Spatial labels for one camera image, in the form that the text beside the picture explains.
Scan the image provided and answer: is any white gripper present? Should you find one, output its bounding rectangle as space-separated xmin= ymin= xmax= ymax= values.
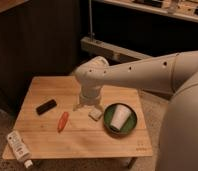
xmin=73 ymin=87 xmax=103 ymax=111

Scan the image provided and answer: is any white ceramic cup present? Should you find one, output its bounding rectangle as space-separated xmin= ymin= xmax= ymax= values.
xmin=110 ymin=104 xmax=131 ymax=131

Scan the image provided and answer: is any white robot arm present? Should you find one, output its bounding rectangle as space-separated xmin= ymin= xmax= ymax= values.
xmin=75 ymin=50 xmax=198 ymax=171

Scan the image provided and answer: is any white sponge block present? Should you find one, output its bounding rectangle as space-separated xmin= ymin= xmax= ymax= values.
xmin=89 ymin=109 xmax=102 ymax=121

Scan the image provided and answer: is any orange carrot toy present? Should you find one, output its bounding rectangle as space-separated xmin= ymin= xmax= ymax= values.
xmin=57 ymin=112 xmax=69 ymax=132

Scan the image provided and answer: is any wooden low table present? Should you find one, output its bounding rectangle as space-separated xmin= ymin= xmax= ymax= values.
xmin=1 ymin=75 xmax=154 ymax=169

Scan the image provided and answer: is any black rectangular case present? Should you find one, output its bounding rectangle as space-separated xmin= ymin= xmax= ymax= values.
xmin=36 ymin=99 xmax=57 ymax=115

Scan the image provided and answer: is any green bowl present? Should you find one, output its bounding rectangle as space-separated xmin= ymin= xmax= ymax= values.
xmin=103 ymin=103 xmax=138 ymax=136

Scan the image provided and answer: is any grey metal beam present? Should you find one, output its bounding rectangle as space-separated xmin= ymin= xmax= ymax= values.
xmin=80 ymin=36 xmax=180 ymax=68

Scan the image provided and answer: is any metal vertical pole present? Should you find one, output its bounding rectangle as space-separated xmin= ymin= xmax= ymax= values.
xmin=88 ymin=0 xmax=94 ymax=41

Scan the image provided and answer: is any white labelled bottle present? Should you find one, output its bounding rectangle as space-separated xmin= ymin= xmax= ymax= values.
xmin=7 ymin=130 xmax=33 ymax=168

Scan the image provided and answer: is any background shelf with items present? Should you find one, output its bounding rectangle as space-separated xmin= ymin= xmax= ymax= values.
xmin=96 ymin=0 xmax=198 ymax=23

